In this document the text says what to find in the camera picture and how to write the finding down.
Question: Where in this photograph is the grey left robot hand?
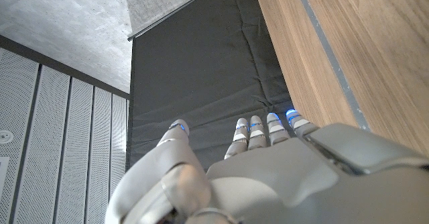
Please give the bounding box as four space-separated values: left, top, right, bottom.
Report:
104 109 429 224

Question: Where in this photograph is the round white ceiling sensor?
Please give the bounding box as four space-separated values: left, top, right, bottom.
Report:
0 129 15 145

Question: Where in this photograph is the wooden panel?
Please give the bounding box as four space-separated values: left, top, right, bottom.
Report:
291 0 371 133

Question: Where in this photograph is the black backdrop curtain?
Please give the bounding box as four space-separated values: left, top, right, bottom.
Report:
125 0 302 171

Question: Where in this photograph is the black backdrop crossbar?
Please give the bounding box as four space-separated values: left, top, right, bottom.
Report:
127 0 200 42

